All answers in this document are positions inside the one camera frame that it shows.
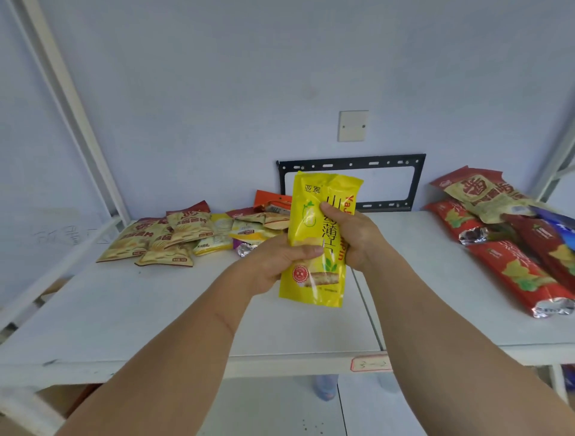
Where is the purple snack packet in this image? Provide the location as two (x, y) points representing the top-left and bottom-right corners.
(233, 238), (263, 258)

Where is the black wall mount bracket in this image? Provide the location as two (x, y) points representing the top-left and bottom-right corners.
(276, 154), (427, 213)

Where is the flat beige and red packet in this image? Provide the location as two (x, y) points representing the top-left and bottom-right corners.
(226, 207), (291, 231)

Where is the long red snack packet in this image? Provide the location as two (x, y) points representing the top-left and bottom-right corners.
(466, 240), (575, 319)
(423, 199), (489, 246)
(502, 214), (575, 293)

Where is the pale yellow snack packet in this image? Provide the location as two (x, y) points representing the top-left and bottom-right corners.
(193, 213), (234, 257)

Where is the person's left hand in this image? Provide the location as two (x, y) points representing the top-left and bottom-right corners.
(234, 233), (325, 297)

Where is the orange snack packet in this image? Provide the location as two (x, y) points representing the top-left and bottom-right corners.
(253, 190), (293, 214)

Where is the large beige and red packet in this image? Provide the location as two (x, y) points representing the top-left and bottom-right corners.
(430, 166), (546, 225)

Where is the blue snack packet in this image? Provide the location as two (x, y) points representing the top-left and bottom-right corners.
(531, 206), (575, 251)

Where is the person's right hand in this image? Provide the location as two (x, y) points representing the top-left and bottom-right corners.
(319, 202), (389, 273)

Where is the paper shelf label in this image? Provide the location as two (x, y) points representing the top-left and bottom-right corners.
(350, 354), (393, 373)

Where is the pale blue shoe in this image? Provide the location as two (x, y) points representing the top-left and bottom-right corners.
(313, 374), (339, 402)

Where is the person's left forearm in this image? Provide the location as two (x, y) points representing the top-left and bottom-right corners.
(56, 260), (270, 436)

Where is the white wall plate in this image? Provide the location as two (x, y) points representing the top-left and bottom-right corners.
(337, 110), (369, 143)

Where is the yellow and white snack packet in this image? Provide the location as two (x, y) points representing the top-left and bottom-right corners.
(229, 219), (285, 246)

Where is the white metal shelf rack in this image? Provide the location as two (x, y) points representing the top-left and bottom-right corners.
(0, 0), (575, 436)

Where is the beige chip packet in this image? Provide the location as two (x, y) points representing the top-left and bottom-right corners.
(147, 224), (181, 252)
(166, 200), (216, 247)
(134, 245), (195, 268)
(96, 219), (155, 264)

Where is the person's right forearm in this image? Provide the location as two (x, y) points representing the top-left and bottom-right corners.
(358, 243), (575, 436)

